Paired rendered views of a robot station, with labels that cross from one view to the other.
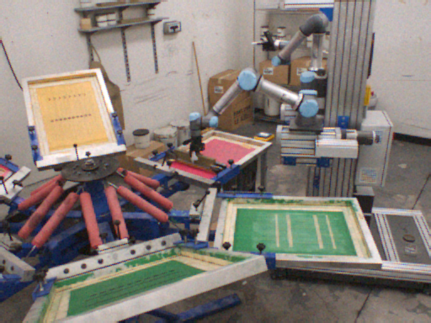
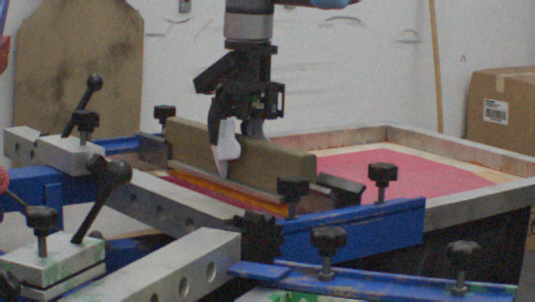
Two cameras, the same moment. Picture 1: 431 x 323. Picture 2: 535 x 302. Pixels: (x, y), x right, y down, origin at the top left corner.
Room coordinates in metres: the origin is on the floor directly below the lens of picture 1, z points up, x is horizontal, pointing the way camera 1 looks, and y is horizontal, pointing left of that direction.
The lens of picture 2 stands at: (0.87, -0.35, 1.39)
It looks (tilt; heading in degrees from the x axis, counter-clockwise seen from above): 11 degrees down; 15
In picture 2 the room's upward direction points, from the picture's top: 2 degrees clockwise
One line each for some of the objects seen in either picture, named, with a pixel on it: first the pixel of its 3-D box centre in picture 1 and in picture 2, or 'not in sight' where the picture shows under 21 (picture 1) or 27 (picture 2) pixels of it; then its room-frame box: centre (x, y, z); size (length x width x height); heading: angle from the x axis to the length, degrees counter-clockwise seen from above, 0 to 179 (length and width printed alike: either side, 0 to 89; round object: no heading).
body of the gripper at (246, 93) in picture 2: (196, 143); (248, 79); (2.54, 0.13, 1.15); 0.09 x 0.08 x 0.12; 53
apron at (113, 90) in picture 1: (100, 92); (79, 22); (4.34, 1.25, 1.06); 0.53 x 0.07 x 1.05; 143
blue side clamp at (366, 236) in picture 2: (224, 176); (336, 232); (2.36, -0.05, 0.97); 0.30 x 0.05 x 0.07; 143
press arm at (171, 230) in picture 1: (210, 235); not in sight; (1.80, 0.05, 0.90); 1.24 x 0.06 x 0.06; 83
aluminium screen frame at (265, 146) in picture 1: (212, 155); (336, 177); (2.72, 0.03, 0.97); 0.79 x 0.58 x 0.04; 143
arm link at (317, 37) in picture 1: (316, 50); not in sight; (3.14, -0.82, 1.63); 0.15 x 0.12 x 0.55; 142
